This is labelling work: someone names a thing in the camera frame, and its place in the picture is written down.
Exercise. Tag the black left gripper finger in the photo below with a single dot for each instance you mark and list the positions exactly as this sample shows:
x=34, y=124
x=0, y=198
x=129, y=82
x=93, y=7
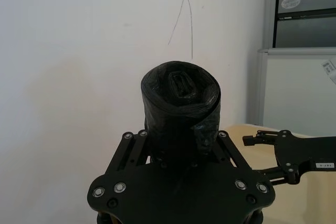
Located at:
x=137, y=148

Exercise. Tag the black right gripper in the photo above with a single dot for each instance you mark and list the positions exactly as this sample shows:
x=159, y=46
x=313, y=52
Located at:
x=307, y=153

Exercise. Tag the black plastic bag roll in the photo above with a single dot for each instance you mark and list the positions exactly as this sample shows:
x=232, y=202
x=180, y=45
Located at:
x=181, y=108

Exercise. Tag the white paper tag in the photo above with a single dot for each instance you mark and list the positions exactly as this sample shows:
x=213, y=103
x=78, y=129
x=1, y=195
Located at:
x=329, y=69

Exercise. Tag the grey framed glass window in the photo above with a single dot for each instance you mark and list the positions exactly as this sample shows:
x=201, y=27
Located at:
x=304, y=19

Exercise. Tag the white board with grey frame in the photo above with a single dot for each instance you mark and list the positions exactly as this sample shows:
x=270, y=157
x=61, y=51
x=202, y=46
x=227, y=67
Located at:
x=294, y=90

